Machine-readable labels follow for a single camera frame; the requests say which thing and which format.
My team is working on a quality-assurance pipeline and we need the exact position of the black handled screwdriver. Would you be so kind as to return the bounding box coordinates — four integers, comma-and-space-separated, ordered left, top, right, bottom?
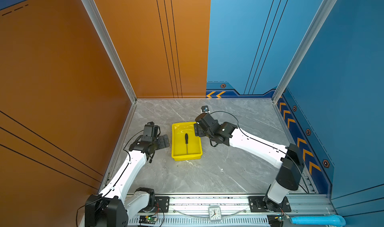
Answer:
185, 134, 189, 155

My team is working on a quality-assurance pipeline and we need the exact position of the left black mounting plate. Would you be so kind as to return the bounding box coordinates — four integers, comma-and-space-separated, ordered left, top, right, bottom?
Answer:
155, 196, 170, 213

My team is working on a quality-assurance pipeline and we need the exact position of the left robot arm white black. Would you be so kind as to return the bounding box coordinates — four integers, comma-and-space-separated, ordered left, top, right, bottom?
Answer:
84, 135, 170, 227

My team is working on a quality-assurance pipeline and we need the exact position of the yellow plastic bin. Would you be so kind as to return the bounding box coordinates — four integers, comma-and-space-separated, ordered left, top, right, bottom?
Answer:
171, 122, 203, 162

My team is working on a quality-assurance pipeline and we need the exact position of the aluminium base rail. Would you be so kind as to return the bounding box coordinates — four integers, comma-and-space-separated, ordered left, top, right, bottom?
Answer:
125, 192, 337, 227

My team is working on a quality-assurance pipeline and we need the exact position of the small circuit board right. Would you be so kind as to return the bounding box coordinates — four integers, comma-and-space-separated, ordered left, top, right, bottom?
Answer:
275, 216, 286, 222

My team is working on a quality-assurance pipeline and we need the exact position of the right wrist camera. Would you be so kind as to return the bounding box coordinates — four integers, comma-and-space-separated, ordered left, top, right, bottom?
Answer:
201, 105, 210, 112

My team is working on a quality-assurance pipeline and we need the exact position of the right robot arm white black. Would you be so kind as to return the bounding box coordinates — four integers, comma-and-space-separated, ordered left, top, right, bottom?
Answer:
194, 112, 305, 212

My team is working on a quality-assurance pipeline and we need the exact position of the small white clock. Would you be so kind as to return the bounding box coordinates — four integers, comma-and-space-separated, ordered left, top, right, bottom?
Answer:
208, 206, 223, 222

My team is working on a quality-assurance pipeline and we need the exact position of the cyan plastic pipe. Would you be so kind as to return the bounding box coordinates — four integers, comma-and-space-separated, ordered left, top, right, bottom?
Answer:
290, 215, 346, 227

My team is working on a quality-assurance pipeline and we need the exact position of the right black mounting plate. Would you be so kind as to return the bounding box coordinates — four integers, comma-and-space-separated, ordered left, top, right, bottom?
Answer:
248, 196, 292, 213

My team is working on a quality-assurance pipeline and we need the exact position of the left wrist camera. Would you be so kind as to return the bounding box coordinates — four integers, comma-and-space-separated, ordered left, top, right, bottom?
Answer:
141, 122, 161, 143

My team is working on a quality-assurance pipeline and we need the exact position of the black mounting plate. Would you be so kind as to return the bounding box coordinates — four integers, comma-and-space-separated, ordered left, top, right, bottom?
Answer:
155, 196, 170, 213
248, 196, 292, 213

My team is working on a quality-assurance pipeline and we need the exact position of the green circuit board left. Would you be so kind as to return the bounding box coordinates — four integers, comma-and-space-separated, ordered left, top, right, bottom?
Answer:
139, 216, 158, 226

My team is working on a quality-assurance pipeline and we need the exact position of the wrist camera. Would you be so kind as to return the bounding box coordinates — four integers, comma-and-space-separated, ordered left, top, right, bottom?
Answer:
201, 105, 210, 112
141, 122, 161, 143

